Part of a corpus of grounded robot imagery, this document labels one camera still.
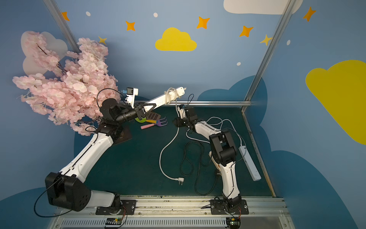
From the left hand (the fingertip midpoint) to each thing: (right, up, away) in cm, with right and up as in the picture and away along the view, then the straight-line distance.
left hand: (154, 102), depth 68 cm
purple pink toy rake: (-6, -11, +43) cm, 45 cm away
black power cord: (+23, -39, +18) cm, 49 cm away
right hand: (+9, -8, +32) cm, 34 cm away
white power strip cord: (+13, -44, +14) cm, 48 cm away
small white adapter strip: (+56, -36, +20) cm, 70 cm away
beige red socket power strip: (+36, -37, +20) cm, 55 cm away
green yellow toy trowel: (-17, -8, +42) cm, 46 cm away
